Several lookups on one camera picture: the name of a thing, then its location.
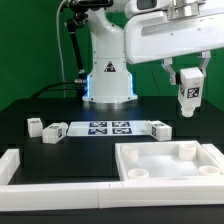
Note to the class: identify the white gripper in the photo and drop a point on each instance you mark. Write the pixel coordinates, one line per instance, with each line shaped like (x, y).
(161, 29)

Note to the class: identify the white square tabletop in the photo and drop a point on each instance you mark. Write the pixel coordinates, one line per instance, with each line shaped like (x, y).
(172, 160)

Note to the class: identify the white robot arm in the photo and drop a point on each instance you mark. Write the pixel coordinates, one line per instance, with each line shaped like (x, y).
(110, 84)

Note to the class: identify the white U-shaped obstacle fence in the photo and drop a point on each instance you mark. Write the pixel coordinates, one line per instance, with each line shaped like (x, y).
(35, 197)

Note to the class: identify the white marker tag sheet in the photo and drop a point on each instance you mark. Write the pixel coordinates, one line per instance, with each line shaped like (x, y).
(107, 128)

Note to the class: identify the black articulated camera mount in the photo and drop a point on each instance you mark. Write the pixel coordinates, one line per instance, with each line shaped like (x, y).
(80, 8)

